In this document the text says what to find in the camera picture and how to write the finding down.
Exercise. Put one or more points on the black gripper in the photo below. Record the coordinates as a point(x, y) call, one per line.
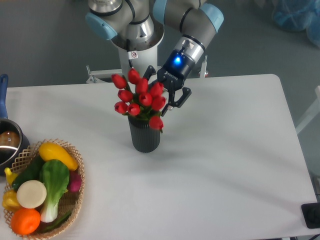
point(175, 72)

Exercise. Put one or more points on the red tulip bouquet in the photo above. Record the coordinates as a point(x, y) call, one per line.
point(140, 100)

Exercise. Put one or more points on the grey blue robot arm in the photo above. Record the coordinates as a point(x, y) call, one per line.
point(175, 99)

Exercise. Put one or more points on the dark ribbed vase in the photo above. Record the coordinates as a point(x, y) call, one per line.
point(144, 138)

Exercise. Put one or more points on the purple radish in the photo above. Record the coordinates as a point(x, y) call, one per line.
point(75, 182)

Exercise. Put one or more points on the yellow squash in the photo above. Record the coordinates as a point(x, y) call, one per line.
point(51, 151)

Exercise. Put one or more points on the blue plastic bag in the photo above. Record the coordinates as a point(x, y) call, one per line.
point(298, 16)

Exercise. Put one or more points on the green bok choy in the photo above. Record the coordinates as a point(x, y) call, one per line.
point(55, 177)

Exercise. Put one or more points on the woven wicker basket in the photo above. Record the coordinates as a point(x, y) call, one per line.
point(70, 203)

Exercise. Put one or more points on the dark green cucumber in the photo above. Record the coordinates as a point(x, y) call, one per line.
point(31, 172)

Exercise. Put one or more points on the cream round bun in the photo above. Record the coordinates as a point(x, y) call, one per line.
point(31, 194)

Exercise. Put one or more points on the black device at edge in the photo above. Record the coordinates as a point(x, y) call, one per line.
point(311, 214)

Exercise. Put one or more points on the yellow bell pepper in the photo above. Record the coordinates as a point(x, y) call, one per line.
point(10, 201)

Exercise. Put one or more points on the orange fruit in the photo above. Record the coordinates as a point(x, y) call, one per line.
point(25, 221)

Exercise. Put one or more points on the white frame at right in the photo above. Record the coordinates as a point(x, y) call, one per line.
point(312, 111)

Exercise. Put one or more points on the blue handled saucepan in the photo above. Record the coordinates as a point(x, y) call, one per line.
point(12, 139)

